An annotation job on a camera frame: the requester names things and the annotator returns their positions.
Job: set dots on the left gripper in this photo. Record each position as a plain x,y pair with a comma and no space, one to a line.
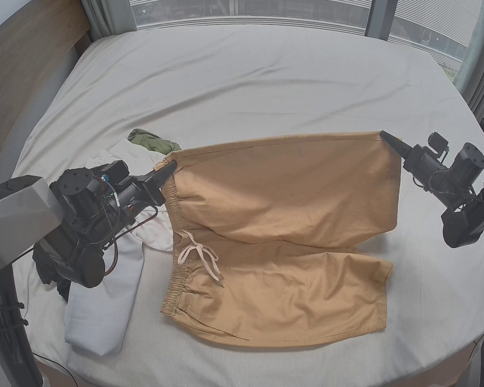
141,196

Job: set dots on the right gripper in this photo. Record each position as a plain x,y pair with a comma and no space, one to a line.
427,169

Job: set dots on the pale grey garment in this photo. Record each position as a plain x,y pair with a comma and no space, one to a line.
101,313

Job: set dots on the olive green garment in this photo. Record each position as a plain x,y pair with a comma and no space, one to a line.
149,140

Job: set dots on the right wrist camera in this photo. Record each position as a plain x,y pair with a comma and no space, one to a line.
437,140

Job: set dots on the bed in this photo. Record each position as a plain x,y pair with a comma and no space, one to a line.
266,95

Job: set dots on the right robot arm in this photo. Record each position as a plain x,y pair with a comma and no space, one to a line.
468,161

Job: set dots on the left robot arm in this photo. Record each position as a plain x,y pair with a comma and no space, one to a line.
16,220

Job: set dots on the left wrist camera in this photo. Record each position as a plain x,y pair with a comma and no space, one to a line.
117,171

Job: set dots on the white garment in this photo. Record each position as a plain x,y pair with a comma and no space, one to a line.
157,234

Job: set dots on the tan shorts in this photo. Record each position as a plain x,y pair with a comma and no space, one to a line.
286,184

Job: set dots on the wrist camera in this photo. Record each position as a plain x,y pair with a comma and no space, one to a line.
437,140
117,171

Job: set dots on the black garment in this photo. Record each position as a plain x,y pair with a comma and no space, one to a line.
63,290

